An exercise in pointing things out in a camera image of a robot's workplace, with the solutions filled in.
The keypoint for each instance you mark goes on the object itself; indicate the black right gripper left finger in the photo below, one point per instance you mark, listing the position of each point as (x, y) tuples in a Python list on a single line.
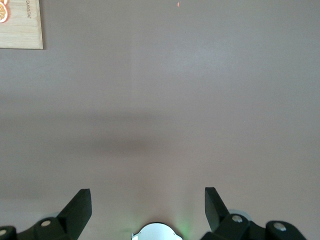
[(72, 217)]

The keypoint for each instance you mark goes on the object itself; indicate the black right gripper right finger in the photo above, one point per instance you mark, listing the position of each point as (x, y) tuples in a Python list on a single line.
[(220, 220)]

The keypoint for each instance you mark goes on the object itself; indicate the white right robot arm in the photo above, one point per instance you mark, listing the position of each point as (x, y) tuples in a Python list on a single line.
[(156, 232)]

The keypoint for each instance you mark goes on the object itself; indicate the wooden cutting board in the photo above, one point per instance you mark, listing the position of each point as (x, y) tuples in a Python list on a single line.
[(25, 30)]

